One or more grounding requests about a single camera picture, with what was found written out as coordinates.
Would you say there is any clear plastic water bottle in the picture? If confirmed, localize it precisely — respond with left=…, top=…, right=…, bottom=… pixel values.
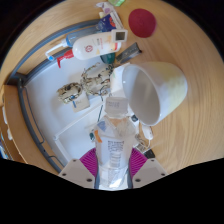
left=93, top=96, right=137, bottom=191

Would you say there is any white pink small packet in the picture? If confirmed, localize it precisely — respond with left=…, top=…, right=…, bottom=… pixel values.
left=96, top=1, right=115, bottom=19

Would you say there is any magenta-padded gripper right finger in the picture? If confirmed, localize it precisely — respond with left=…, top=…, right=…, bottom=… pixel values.
left=127, top=148, right=168, bottom=190

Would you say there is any white desk lamp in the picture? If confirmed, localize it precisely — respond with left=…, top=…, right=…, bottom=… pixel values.
left=53, top=99, right=108, bottom=166

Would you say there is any dark grey foil packet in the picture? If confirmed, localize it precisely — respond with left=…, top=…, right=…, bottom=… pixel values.
left=114, top=42, right=143, bottom=64

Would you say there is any white earbuds case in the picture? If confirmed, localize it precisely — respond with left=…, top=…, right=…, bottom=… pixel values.
left=141, top=123, right=154, bottom=141

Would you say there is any white ceramic mug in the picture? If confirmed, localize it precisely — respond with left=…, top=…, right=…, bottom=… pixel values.
left=121, top=61, right=189, bottom=127

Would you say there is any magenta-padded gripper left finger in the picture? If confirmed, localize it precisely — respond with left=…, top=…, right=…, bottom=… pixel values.
left=58, top=148, right=100, bottom=190

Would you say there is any small green packet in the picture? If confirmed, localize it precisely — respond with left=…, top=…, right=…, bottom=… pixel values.
left=108, top=0, right=126, bottom=7

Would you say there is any flat round red coaster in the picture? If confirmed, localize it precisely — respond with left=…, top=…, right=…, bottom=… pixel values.
left=128, top=8, right=158, bottom=39

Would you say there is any teal round container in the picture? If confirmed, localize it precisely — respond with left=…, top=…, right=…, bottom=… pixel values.
left=99, top=52, right=117, bottom=65

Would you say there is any white red pump lotion bottle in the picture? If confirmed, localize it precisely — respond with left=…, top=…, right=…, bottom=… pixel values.
left=56, top=29, right=129, bottom=69

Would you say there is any small blue printed box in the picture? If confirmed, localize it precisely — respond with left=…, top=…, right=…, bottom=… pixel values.
left=98, top=13, right=118, bottom=33

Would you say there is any wooden tree figurine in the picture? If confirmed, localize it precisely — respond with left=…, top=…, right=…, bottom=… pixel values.
left=56, top=63, right=114, bottom=105

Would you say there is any grey metal frame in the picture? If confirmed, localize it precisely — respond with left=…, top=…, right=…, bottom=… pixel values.
left=4, top=18, right=101, bottom=174

